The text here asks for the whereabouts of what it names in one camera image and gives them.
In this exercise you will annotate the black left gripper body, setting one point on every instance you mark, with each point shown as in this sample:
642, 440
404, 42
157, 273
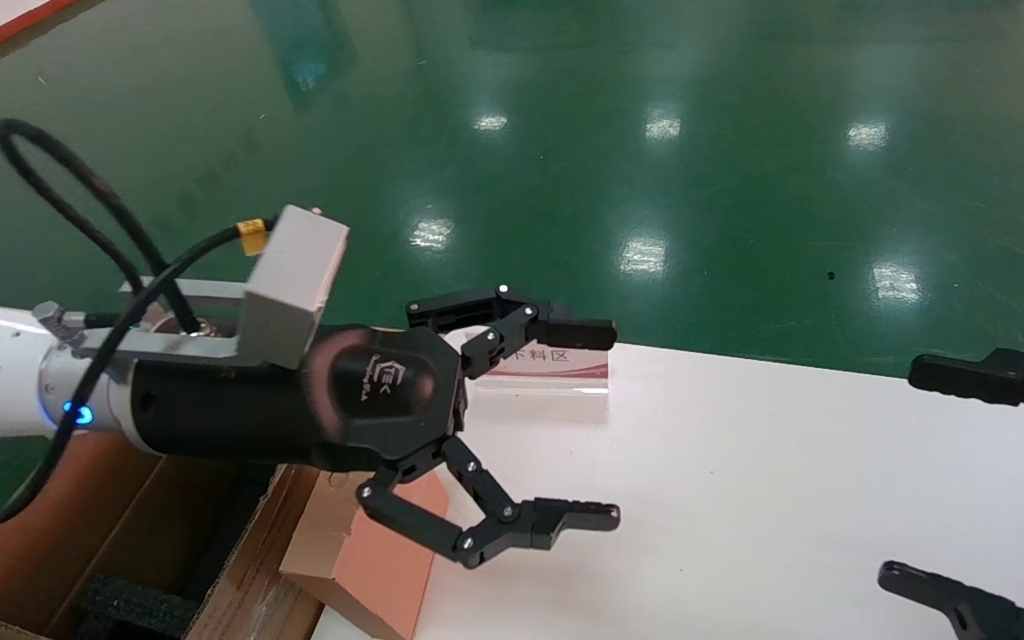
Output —
370, 391

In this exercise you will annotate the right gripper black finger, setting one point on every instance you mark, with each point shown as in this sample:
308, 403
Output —
974, 613
1010, 378

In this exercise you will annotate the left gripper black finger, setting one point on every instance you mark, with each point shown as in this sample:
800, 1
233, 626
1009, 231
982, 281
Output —
530, 524
565, 331

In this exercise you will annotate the small cardboard box recycling symbol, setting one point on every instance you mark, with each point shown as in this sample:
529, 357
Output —
379, 573

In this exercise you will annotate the large open cardboard box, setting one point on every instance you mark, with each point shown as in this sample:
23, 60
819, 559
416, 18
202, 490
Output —
32, 533

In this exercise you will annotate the acrylic sign with Chinese text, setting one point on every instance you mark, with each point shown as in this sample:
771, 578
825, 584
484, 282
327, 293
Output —
565, 366

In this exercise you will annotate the black foam pad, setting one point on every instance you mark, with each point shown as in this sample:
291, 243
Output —
134, 609

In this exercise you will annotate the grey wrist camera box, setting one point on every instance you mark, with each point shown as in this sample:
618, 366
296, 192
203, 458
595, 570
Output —
290, 284

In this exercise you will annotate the silver camera mounting bracket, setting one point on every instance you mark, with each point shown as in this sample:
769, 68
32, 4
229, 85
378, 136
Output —
174, 344

